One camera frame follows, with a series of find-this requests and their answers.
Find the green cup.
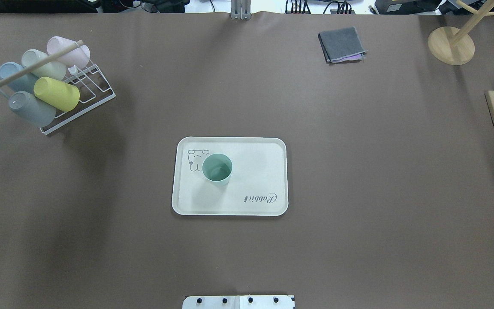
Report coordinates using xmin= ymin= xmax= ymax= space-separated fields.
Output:
xmin=202 ymin=153 xmax=233 ymax=186

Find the cream cup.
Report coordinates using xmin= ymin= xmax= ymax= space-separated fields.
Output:
xmin=21 ymin=49 xmax=67 ymax=81

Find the blue cup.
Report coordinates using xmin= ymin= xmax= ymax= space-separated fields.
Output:
xmin=0 ymin=62 xmax=38 ymax=94

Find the grey cup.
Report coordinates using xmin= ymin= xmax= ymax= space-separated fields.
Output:
xmin=8 ymin=91 xmax=56 ymax=127

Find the cream rabbit tray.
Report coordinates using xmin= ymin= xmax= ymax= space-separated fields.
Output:
xmin=171 ymin=136 xmax=289 ymax=216

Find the pink cup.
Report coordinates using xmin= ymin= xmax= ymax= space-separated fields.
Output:
xmin=47 ymin=36 xmax=91 ymax=68

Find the aluminium frame post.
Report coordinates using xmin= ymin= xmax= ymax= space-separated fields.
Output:
xmin=231 ymin=0 xmax=252 ymax=20

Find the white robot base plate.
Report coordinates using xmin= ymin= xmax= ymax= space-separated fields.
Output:
xmin=182 ymin=294 xmax=296 ymax=309

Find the white wire cup rack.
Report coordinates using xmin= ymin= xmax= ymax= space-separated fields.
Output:
xmin=0 ymin=36 xmax=116 ymax=135

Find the yellow cup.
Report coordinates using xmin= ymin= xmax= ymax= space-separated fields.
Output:
xmin=34 ymin=77 xmax=80 ymax=112

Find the wooden mug tree stand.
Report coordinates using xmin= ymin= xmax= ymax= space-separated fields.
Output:
xmin=428 ymin=0 xmax=494 ymax=65

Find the grey folded cloth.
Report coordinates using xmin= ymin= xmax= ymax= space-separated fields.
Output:
xmin=318 ymin=26 xmax=367 ymax=64

